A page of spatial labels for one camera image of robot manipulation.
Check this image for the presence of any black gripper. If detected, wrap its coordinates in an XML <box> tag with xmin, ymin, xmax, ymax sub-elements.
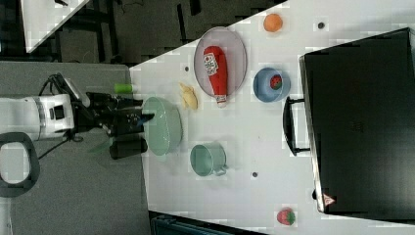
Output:
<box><xmin>86</xmin><ymin>92</ymin><xmax>155</xmax><ymax>136</ymax></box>

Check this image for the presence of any red plush ketchup bottle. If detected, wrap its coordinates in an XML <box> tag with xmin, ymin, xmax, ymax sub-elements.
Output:
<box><xmin>204</xmin><ymin>46</ymin><xmax>228</xmax><ymax>108</ymax></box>

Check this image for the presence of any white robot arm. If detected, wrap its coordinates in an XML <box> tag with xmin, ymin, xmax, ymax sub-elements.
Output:
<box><xmin>1</xmin><ymin>92</ymin><xmax>154</xmax><ymax>198</ymax></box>

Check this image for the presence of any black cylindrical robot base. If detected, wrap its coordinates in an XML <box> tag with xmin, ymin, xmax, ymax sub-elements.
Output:
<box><xmin>110</xmin><ymin>137</ymin><xmax>148</xmax><ymax>160</ymax></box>

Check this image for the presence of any lilac oval plate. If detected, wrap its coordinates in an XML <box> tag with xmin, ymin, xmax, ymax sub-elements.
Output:
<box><xmin>194</xmin><ymin>27</ymin><xmax>248</xmax><ymax>97</ymax></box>

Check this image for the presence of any large green bowl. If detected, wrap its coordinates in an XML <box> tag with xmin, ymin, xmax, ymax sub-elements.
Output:
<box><xmin>143</xmin><ymin>97</ymin><xmax>183</xmax><ymax>157</ymax></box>

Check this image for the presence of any green cylinder marker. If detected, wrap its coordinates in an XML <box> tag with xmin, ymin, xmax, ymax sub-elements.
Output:
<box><xmin>114</xmin><ymin>83</ymin><xmax>134</xmax><ymax>94</ymax></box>

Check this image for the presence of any yellow plush banana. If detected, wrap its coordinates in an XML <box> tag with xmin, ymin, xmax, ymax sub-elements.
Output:
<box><xmin>179</xmin><ymin>83</ymin><xmax>198</xmax><ymax>110</ymax></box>

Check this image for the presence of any green mug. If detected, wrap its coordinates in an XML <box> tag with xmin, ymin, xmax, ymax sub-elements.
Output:
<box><xmin>190</xmin><ymin>142</ymin><xmax>227</xmax><ymax>177</ymax></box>

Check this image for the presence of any blue bowl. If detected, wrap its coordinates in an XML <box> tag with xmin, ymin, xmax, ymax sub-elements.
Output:
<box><xmin>253</xmin><ymin>68</ymin><xmax>291</xmax><ymax>103</ymax></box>

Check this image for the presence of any strawberry in blue bowl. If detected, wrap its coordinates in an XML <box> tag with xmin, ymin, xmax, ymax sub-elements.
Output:
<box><xmin>270</xmin><ymin>75</ymin><xmax>282</xmax><ymax>90</ymax></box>

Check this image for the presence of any white background table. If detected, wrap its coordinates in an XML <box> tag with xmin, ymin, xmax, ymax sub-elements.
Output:
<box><xmin>20</xmin><ymin>0</ymin><xmax>91</xmax><ymax>53</ymax></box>

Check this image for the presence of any orange fruit toy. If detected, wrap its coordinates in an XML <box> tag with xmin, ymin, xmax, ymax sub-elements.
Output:
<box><xmin>263</xmin><ymin>14</ymin><xmax>283</xmax><ymax>32</ymax></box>

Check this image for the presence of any strawberry toy on table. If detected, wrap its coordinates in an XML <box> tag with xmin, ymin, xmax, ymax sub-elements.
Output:
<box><xmin>277</xmin><ymin>208</ymin><xmax>296</xmax><ymax>226</ymax></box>

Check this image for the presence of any black oven appliance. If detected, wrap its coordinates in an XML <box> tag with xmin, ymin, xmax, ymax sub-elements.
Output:
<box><xmin>300</xmin><ymin>27</ymin><xmax>415</xmax><ymax>224</ymax></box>

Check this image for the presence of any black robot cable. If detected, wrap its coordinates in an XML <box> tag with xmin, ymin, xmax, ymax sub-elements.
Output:
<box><xmin>38</xmin><ymin>71</ymin><xmax>86</xmax><ymax>161</ymax></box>

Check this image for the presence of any black oven door handle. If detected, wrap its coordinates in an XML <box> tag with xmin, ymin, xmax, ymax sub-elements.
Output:
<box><xmin>283</xmin><ymin>97</ymin><xmax>310</xmax><ymax>156</ymax></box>

